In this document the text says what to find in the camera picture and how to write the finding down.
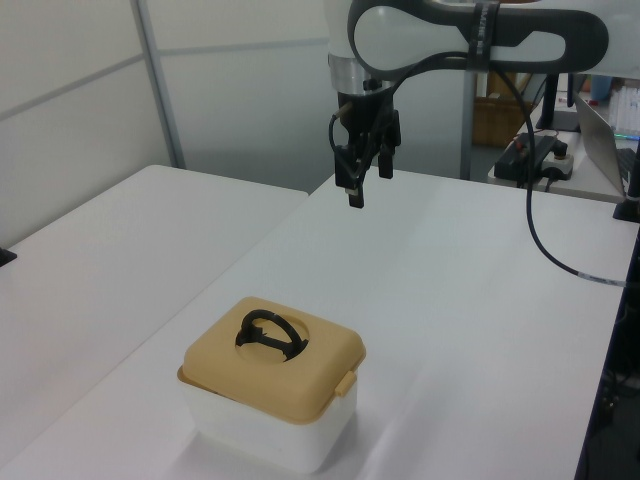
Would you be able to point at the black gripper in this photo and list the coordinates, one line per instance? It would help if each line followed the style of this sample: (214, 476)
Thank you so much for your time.
(367, 115)

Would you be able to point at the tan tool case lid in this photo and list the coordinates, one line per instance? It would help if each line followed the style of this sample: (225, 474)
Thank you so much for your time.
(300, 380)

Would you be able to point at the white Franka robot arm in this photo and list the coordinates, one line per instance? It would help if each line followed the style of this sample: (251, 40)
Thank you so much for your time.
(380, 35)

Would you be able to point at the white tool case box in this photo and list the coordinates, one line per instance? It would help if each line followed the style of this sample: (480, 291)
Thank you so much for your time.
(280, 445)

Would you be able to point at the brown cardboard box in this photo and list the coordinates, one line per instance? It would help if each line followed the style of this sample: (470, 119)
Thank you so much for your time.
(490, 122)

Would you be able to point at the black power box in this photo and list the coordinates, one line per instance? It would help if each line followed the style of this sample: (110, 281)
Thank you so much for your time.
(517, 157)

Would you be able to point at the grey emergency stop button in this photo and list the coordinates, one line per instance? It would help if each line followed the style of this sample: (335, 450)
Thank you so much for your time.
(560, 162)

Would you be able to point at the black monitor stand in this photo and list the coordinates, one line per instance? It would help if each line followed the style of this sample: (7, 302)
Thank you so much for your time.
(550, 100)

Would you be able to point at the grey background desk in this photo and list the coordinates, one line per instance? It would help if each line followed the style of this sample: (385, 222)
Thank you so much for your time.
(585, 187)

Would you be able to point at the silver laptop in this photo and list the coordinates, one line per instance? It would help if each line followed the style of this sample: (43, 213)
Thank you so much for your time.
(595, 135)

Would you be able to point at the grey metal post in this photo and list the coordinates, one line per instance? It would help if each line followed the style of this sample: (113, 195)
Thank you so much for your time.
(468, 130)

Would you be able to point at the grey partition corner post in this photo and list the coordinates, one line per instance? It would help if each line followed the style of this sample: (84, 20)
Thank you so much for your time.
(160, 85)

